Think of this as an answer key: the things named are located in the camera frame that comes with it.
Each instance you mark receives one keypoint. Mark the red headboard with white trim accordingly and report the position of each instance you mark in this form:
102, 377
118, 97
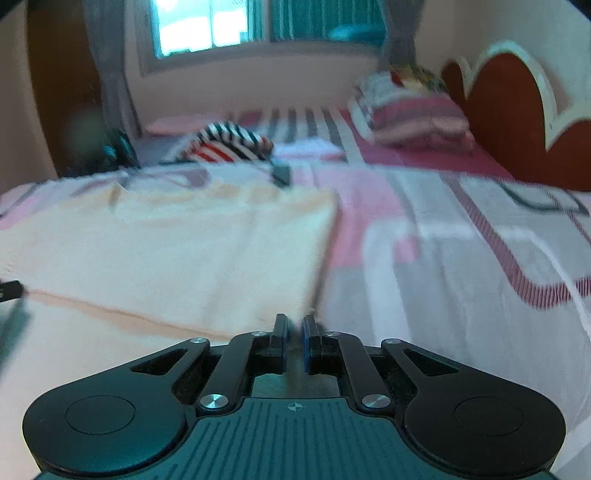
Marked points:
508, 106

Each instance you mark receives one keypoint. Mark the pink striped bedsheet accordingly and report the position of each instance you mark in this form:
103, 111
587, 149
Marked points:
415, 159

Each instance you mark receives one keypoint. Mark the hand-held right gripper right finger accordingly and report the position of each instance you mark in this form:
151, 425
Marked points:
306, 344

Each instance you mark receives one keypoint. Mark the colourful printed cloth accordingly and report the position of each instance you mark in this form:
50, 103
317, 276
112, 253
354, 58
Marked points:
418, 76

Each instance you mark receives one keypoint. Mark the red white black striped garment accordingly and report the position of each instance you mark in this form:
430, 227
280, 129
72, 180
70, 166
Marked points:
221, 143

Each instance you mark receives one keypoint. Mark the teal window blind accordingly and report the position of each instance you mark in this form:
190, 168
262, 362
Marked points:
314, 18

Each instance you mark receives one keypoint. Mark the cream cloth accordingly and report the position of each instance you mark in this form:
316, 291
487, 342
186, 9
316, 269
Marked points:
184, 249

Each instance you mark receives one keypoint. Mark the brown wooden door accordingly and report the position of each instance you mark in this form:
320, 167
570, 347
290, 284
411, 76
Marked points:
60, 78

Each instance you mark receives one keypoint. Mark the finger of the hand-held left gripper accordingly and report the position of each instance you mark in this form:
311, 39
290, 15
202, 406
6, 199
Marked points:
10, 290

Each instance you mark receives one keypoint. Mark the pink grey striped pillow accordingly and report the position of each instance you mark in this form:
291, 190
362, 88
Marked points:
415, 115

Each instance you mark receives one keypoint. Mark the grey curtain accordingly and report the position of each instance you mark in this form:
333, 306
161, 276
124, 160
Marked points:
399, 32
111, 60

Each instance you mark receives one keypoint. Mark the pink grey patterned blanket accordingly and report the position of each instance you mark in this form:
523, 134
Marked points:
438, 277

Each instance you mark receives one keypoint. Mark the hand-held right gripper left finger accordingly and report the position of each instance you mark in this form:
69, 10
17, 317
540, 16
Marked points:
281, 344

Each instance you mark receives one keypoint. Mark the window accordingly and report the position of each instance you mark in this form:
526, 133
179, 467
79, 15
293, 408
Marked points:
203, 25

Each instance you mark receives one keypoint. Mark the black bag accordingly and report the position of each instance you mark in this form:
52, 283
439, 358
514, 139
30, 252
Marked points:
121, 150

